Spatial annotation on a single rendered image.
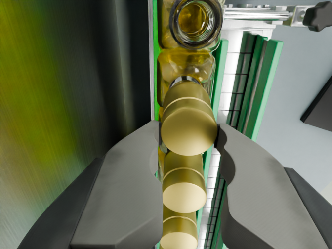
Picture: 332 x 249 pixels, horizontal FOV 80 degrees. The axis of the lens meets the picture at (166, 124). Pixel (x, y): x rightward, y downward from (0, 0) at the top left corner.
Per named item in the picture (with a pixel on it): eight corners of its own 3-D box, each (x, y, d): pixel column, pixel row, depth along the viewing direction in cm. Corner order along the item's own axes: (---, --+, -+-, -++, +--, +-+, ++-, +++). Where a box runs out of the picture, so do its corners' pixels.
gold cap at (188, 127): (163, 80, 15) (158, 104, 11) (212, 82, 14) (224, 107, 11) (163, 122, 16) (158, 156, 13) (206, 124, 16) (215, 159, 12)
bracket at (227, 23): (215, 4, 38) (221, 3, 32) (265, 5, 38) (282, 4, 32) (212, 25, 40) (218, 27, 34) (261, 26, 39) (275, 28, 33)
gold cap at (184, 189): (163, 144, 18) (159, 180, 14) (204, 145, 18) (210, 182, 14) (164, 174, 19) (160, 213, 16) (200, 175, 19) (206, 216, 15)
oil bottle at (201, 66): (167, 33, 35) (153, 58, 16) (199, 34, 35) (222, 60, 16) (166, 66, 38) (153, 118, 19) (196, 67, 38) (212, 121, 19)
